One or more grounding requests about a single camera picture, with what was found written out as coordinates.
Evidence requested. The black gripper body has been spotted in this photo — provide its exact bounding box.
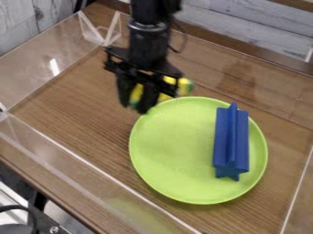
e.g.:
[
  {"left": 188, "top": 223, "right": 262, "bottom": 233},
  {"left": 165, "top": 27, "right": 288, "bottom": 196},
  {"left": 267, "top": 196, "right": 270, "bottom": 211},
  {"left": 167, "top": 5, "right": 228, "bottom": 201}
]
[{"left": 104, "top": 26, "right": 181, "bottom": 97}]

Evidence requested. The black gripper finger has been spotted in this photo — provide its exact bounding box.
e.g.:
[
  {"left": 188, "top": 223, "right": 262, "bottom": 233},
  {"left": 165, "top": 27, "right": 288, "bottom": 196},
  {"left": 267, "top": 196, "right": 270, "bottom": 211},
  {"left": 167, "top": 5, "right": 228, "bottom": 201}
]
[
  {"left": 116, "top": 74, "right": 135, "bottom": 107},
  {"left": 136, "top": 81, "right": 160, "bottom": 114}
]

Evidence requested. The yellow banana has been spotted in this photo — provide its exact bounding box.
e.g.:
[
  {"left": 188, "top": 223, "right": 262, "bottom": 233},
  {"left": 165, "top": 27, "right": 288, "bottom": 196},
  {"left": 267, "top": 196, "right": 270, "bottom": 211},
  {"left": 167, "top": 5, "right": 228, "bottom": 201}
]
[{"left": 128, "top": 76, "right": 193, "bottom": 109}]

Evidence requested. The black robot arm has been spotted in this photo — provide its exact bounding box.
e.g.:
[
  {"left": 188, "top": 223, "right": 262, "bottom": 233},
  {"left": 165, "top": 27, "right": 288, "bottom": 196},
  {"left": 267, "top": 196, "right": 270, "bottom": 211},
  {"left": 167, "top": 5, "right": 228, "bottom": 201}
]
[{"left": 104, "top": 0, "right": 183, "bottom": 114}]

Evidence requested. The green plate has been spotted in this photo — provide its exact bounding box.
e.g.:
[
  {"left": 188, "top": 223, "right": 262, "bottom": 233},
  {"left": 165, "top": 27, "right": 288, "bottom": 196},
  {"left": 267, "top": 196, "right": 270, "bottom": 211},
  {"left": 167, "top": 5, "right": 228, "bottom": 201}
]
[{"left": 128, "top": 97, "right": 267, "bottom": 205}]

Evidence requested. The blue star-shaped block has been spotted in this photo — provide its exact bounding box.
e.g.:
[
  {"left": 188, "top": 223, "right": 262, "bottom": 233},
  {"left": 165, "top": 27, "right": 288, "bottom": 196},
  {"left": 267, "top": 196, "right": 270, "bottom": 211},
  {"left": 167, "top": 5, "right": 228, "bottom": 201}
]
[{"left": 212, "top": 102, "right": 248, "bottom": 181}]

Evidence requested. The clear acrylic corner bracket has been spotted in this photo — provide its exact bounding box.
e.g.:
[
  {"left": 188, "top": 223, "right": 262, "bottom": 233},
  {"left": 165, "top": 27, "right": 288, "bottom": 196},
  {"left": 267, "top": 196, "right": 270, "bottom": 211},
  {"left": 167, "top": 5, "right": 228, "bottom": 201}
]
[{"left": 77, "top": 11, "right": 121, "bottom": 47}]

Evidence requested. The clear acrylic front wall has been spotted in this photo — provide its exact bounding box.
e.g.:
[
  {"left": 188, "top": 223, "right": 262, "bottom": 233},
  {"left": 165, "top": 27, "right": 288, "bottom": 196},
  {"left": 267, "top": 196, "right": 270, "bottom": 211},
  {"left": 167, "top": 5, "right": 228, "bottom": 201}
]
[{"left": 0, "top": 112, "right": 200, "bottom": 234}]

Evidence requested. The black cable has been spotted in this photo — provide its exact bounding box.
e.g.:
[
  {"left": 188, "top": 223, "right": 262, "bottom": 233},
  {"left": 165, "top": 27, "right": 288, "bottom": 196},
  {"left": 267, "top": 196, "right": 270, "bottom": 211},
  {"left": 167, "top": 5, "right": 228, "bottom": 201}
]
[{"left": 0, "top": 204, "right": 41, "bottom": 234}]

